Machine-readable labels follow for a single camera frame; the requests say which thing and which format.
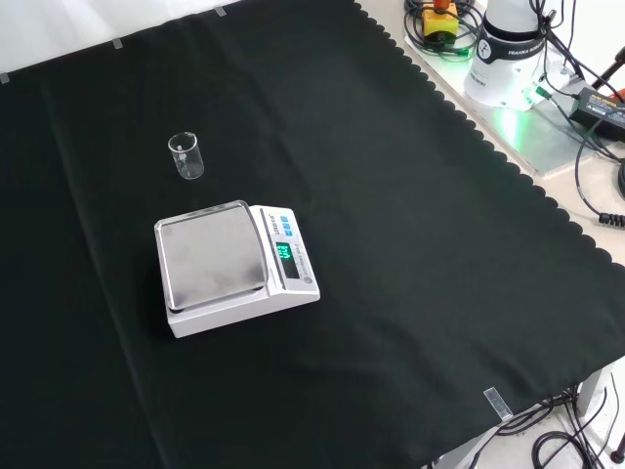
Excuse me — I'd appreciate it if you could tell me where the small clear glass beaker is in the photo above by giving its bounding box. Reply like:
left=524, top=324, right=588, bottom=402
left=167, top=131, right=204, bottom=181

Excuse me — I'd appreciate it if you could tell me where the black bench cloth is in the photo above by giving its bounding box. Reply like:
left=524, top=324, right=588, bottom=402
left=0, top=0, right=625, bottom=469

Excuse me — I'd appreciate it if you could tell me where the white electronic balance steel pan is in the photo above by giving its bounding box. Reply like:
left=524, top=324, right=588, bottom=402
left=153, top=198, right=321, bottom=340

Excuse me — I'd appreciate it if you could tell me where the yellow stop button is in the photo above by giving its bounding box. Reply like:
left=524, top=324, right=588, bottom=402
left=422, top=0, right=460, bottom=43

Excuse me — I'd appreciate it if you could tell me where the black power adapter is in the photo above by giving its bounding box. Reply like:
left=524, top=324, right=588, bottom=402
left=568, top=86, right=625, bottom=141

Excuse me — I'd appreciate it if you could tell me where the white table leg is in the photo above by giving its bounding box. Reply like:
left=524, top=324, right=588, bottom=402
left=577, top=363, right=614, bottom=417

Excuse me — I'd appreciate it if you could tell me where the black tripod leg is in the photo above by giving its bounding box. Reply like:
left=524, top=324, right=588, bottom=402
left=591, top=46, right=625, bottom=90

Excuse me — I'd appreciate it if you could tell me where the grey metal base plate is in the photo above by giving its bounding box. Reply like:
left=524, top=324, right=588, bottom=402
left=402, top=28, right=624, bottom=178

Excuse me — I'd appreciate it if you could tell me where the black cable coil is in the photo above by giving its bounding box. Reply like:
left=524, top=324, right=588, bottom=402
left=402, top=0, right=483, bottom=56

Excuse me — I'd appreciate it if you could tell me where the black cable with ferrite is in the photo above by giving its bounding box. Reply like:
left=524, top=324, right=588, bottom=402
left=574, top=127, right=625, bottom=227

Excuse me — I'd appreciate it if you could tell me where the black floor cable bundle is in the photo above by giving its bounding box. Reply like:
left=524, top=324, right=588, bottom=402
left=490, top=385, right=625, bottom=469

